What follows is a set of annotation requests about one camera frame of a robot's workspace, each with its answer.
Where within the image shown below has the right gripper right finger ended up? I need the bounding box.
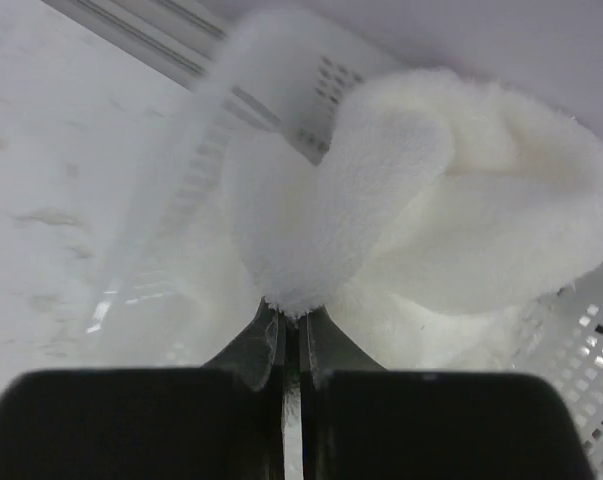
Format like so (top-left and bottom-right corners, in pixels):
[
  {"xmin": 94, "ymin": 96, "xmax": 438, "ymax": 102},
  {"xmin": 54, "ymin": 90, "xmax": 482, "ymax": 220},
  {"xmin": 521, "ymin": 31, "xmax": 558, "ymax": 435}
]
[{"xmin": 299, "ymin": 310, "xmax": 594, "ymax": 479}]

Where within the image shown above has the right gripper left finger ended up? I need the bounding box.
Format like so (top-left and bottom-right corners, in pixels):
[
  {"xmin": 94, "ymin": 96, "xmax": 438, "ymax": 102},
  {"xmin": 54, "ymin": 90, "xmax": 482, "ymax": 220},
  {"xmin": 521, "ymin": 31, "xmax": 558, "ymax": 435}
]
[{"xmin": 0, "ymin": 306, "xmax": 286, "ymax": 479}]

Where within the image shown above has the white towel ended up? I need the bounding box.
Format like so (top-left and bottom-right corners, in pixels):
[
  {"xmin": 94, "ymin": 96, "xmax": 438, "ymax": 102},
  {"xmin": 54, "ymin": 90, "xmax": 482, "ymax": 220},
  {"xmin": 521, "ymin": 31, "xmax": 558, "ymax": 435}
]
[{"xmin": 173, "ymin": 70, "xmax": 603, "ymax": 370}]

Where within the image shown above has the white perforated basket right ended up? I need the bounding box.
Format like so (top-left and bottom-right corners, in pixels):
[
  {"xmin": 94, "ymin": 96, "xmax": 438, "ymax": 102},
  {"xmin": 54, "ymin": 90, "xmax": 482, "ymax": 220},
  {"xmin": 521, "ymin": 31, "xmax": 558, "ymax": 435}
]
[{"xmin": 84, "ymin": 10, "xmax": 603, "ymax": 479}]

